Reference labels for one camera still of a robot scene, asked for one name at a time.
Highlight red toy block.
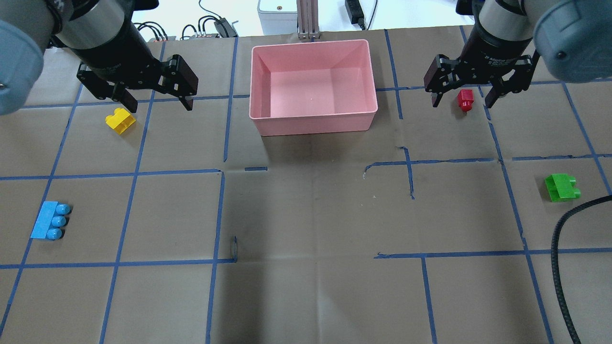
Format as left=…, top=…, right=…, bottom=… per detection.
left=457, top=88, right=474, bottom=113

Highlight green toy block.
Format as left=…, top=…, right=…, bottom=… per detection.
left=544, top=173, right=581, bottom=203

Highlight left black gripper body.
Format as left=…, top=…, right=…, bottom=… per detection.
left=76, top=54, right=199, bottom=101

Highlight white grey box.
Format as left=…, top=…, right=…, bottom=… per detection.
left=257, top=0, right=298, bottom=35

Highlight black power adapter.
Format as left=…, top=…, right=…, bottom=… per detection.
left=344, top=0, right=365, bottom=29

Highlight black connector with cables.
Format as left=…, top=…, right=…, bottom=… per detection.
left=214, top=18, right=238, bottom=38

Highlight black braided cable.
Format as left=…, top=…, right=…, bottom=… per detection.
left=551, top=194, right=612, bottom=344

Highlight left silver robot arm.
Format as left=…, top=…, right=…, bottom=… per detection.
left=0, top=0, right=198, bottom=115

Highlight yellow toy block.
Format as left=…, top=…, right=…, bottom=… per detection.
left=105, top=107, right=136, bottom=135

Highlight blue toy block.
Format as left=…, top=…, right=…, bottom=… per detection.
left=30, top=201, right=72, bottom=240

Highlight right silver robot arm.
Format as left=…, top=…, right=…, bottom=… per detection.
left=424, top=0, right=612, bottom=108

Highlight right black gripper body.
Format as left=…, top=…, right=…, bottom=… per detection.
left=424, top=54, right=534, bottom=95

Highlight aluminium profile post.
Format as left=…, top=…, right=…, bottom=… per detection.
left=296, top=0, right=320, bottom=41

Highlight pink plastic box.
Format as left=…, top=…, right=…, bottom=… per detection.
left=249, top=39, right=378, bottom=137

